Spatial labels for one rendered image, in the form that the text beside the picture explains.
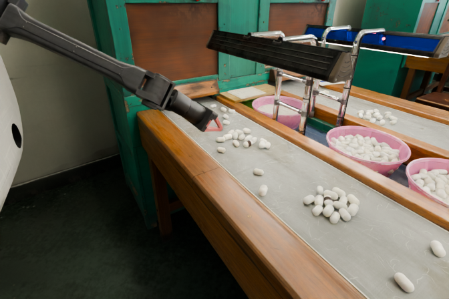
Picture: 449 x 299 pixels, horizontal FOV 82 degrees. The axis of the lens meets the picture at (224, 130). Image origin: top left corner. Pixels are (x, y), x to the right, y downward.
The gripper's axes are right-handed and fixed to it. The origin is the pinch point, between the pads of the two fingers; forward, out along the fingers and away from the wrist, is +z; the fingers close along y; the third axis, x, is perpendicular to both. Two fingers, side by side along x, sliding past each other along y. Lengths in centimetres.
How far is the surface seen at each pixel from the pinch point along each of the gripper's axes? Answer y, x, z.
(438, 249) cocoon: -55, -4, 22
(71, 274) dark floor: 48, 103, 9
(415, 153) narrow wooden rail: -31, -30, 56
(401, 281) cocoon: -55, 4, 12
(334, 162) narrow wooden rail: -22.6, -10.6, 28.7
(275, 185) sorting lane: -20.3, 5.0, 12.8
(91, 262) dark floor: 50, 97, 16
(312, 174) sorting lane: -21.9, -3.6, 23.0
